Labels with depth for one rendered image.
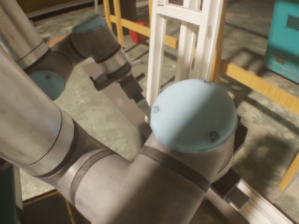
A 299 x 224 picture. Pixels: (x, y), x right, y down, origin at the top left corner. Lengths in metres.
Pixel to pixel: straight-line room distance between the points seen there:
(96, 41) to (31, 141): 0.42
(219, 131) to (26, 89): 0.18
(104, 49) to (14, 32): 0.24
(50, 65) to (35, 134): 0.32
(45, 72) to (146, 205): 0.37
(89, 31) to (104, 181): 0.43
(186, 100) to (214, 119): 0.04
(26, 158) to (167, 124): 0.15
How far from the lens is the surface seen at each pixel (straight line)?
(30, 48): 0.51
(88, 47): 0.60
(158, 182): 0.21
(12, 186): 0.71
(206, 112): 0.22
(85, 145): 0.27
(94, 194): 0.23
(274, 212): 1.34
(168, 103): 0.23
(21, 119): 0.20
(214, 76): 1.43
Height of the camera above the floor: 1.20
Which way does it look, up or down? 38 degrees down
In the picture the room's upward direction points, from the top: 4 degrees counter-clockwise
